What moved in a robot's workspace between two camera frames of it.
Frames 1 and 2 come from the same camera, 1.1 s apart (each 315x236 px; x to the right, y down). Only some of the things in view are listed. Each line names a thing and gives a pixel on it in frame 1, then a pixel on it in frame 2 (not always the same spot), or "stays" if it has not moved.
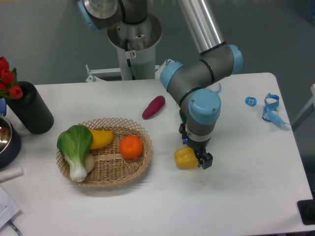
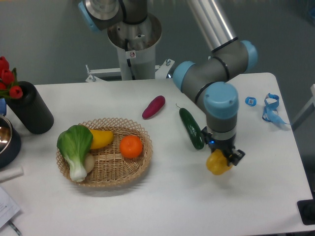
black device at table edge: x=306 y=209 stays
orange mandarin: x=130 y=146 stays
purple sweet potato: x=154 y=107 stays
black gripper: x=199 y=147 to x=226 y=145
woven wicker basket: x=111 y=168 stays
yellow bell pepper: x=185 y=158 to x=217 y=162
